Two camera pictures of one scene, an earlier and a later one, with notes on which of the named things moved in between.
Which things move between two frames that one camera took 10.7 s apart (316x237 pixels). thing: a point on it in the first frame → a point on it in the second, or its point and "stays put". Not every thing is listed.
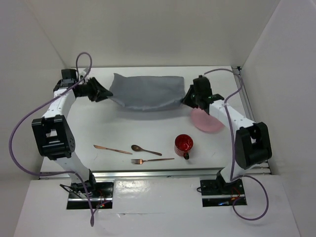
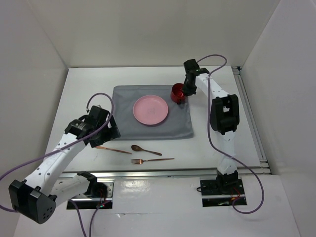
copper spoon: [138, 148] stays put
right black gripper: [186, 100] → [185, 89]
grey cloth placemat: [147, 92] → [144, 112]
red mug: [183, 143] → [177, 95]
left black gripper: [98, 93] → [111, 133]
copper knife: [102, 147] stays put
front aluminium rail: [157, 174] stays put
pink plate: [205, 122] → [150, 109]
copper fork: [139, 161] stays put
